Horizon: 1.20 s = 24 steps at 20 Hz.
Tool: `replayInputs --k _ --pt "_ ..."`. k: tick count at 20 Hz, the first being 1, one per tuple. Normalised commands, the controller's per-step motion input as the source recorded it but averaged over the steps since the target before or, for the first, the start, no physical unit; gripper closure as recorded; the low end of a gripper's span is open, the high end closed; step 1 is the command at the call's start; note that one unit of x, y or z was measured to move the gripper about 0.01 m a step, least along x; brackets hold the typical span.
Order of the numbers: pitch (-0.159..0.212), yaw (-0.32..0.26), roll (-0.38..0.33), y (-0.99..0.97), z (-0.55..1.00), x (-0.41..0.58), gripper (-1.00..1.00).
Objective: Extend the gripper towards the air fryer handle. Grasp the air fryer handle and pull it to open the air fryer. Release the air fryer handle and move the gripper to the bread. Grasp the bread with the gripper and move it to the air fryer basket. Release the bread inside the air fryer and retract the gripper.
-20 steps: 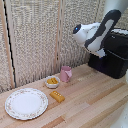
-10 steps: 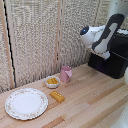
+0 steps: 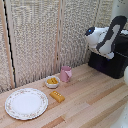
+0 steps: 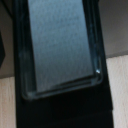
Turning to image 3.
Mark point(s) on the yellow toy food block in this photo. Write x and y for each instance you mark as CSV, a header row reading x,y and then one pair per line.
x,y
57,96

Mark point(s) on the black air fryer drawer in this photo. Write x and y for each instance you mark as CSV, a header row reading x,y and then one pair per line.
x,y
110,66

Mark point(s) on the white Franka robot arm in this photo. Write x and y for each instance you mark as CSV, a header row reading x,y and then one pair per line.
x,y
106,38

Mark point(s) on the pink mug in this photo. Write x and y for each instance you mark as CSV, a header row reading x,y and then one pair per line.
x,y
65,74

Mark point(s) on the yellow food in bowl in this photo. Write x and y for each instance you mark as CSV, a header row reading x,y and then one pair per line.
x,y
52,80

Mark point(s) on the small white bowl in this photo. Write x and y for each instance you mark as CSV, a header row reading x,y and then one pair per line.
x,y
52,85

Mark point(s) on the beige woven folding screen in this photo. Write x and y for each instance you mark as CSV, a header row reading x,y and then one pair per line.
x,y
30,43

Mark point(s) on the white plate floral rim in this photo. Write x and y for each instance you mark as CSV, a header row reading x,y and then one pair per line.
x,y
26,104

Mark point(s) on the white rounded object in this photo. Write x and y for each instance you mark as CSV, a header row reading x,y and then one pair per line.
x,y
122,121

